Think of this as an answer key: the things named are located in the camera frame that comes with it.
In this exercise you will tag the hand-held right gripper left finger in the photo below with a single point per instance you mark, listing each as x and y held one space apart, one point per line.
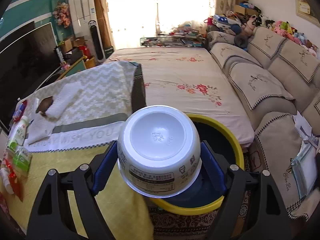
105 170

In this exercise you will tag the black storage box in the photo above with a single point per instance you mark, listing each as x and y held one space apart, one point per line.
68 50

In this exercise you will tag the black tower fan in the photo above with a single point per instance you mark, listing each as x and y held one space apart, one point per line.
96 42

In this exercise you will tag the small pink toy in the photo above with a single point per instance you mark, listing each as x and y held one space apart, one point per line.
65 66

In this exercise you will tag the brown crumpled wrapper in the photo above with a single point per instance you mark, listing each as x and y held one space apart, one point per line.
45 105

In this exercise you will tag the white bottle with green label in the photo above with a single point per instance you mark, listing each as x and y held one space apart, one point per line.
20 130

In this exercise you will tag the wide cardboard box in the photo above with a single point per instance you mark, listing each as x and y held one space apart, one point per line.
246 10

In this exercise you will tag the large flat screen television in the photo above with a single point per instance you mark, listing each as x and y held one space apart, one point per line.
27 75

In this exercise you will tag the white paper napkin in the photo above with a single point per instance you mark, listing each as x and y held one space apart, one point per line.
40 127

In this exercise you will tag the white plastic noodle bowl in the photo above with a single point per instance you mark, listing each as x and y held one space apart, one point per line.
157 135

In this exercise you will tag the zigzag patterned blanket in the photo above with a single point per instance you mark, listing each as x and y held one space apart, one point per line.
100 92

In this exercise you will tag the white rolled towel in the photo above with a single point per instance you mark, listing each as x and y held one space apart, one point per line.
65 100

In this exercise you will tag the red bag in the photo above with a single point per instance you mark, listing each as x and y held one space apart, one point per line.
85 51

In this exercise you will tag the patterned brown rug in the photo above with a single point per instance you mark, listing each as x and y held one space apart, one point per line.
225 220

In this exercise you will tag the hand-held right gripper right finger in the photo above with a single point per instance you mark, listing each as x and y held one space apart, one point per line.
215 170

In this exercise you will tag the white papers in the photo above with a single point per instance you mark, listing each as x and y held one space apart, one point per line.
303 127

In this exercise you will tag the beige sofa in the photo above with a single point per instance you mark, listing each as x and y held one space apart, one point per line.
270 85

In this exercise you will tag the cream embroidered curtains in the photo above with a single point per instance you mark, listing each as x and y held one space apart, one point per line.
130 10

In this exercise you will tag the yellow and green television stand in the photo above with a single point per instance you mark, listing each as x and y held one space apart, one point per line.
73 67

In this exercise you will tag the artificial flower bunch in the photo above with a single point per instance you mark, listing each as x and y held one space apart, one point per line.
61 15

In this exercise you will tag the pink plush toy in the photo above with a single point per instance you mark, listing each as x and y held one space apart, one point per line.
250 26

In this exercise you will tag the dark paper bag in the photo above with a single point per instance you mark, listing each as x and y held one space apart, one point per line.
108 50

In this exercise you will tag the glass coffee table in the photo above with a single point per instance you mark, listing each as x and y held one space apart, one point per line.
170 41

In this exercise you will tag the white standing air conditioner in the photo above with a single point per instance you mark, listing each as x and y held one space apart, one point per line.
81 12

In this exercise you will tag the black bin liner bag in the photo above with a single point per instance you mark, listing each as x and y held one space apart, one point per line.
220 150

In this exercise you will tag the red and white packet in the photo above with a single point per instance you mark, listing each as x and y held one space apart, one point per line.
20 110

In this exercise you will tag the light blue plastic packet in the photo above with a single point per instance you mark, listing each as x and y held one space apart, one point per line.
305 172

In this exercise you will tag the open cardboard box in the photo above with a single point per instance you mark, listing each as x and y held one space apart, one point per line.
77 42

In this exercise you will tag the floral bed sheet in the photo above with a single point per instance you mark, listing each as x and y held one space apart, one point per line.
185 80

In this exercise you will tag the red snack wrapper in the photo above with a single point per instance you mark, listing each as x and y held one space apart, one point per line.
13 180

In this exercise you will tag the green drink carton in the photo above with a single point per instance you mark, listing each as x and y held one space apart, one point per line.
23 160

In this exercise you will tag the pile of plush toys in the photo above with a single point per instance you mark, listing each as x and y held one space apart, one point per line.
287 30

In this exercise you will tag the blue star print bag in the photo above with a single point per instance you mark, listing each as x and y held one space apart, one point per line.
222 21

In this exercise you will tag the tall black box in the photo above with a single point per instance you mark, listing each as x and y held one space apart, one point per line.
59 55

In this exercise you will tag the yellow trash bin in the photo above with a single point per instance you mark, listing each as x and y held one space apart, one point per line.
185 209

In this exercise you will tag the yellow wooden bucket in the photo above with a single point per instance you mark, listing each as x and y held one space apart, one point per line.
90 62

